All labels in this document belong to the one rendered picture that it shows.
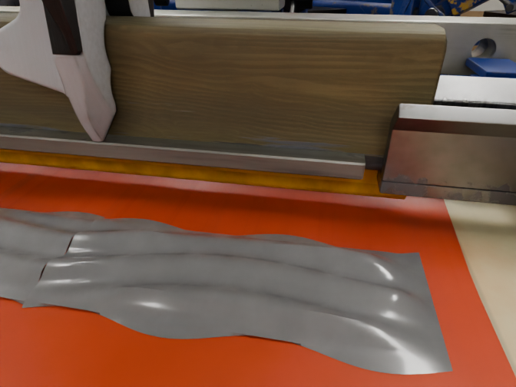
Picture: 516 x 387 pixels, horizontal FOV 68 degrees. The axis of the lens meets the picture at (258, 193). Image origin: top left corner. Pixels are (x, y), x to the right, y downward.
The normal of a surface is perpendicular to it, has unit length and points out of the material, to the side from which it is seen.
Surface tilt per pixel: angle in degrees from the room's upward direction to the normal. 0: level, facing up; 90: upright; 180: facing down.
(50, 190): 0
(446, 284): 0
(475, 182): 90
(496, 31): 90
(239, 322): 26
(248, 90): 90
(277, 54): 90
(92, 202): 0
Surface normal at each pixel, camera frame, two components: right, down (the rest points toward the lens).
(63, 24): -0.18, 0.66
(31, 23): -0.18, 0.38
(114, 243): 0.05, -0.45
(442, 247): 0.00, -0.86
